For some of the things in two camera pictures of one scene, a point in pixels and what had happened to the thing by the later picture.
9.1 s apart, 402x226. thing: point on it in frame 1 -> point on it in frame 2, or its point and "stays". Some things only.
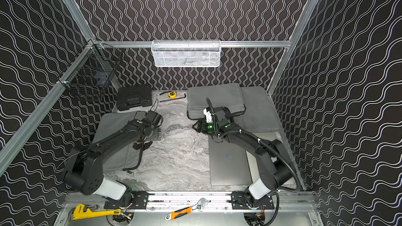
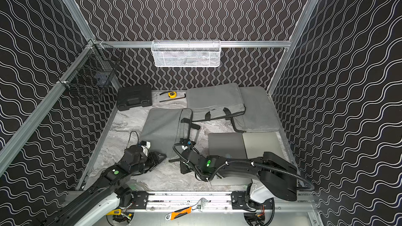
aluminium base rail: x=174 y=200 stays
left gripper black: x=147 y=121 -> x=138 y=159
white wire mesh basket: x=186 y=53 stays
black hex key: x=174 y=98 stays
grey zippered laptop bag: x=260 y=114 stays
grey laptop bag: x=126 y=155 -> x=164 y=128
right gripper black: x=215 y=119 -> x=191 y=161
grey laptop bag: x=228 y=95 stays
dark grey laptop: x=229 y=163 stays
